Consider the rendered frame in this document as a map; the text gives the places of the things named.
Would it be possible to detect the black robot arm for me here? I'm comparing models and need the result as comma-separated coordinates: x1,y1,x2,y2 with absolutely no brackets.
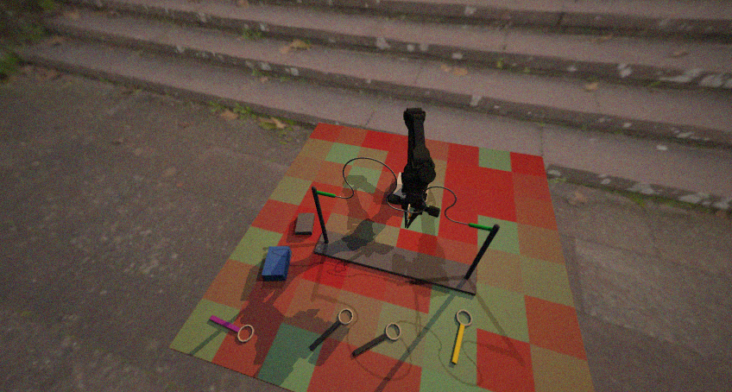
401,108,436,205

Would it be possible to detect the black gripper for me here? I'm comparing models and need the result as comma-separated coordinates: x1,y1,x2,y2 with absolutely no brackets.
387,185,440,228

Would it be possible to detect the yellow handle with tan loop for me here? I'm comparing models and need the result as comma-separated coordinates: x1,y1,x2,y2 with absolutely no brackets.
451,309,472,364

